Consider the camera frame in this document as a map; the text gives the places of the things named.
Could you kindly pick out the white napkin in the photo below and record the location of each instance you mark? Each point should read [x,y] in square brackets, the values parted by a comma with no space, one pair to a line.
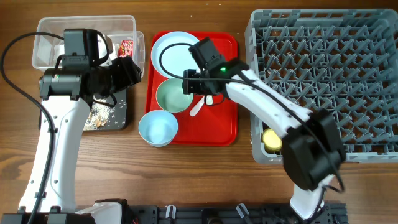
[105,47]
[58,50]

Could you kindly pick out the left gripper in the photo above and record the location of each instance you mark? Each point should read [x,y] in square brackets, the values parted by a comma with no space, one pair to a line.
[130,73]

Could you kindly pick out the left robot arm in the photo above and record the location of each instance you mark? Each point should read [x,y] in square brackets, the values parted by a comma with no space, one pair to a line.
[67,91]

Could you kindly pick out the light blue bowl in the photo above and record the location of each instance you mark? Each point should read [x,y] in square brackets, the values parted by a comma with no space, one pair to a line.
[158,128]

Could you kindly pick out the yellow plastic cup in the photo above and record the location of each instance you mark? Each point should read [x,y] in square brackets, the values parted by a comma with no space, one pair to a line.
[271,141]

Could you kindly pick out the red snack wrapper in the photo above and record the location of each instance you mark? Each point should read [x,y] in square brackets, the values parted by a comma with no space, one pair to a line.
[126,48]

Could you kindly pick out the black waste tray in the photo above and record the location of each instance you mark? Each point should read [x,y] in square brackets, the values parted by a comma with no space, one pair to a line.
[63,108]

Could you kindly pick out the grey dishwasher rack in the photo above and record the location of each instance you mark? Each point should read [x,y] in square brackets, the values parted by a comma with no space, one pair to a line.
[340,60]

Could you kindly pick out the green bowl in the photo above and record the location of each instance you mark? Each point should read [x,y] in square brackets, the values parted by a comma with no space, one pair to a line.
[170,96]

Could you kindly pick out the white plastic spoon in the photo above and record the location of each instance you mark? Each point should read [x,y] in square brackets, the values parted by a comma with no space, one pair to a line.
[209,100]

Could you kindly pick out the clear plastic waste bin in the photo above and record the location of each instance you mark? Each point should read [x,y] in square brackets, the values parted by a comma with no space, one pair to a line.
[116,27]

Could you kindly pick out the light blue plate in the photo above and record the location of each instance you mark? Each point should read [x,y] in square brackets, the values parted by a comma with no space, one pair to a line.
[176,59]

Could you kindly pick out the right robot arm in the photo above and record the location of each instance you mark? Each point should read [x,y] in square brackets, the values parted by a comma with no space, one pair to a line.
[312,148]

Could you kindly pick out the leftover rice and food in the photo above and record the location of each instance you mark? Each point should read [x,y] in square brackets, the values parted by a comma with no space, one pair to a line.
[105,118]

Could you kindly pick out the white plastic fork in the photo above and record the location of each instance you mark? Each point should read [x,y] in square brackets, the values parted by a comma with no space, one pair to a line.
[194,111]

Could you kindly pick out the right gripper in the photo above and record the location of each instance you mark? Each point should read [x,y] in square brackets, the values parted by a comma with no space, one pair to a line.
[191,86]

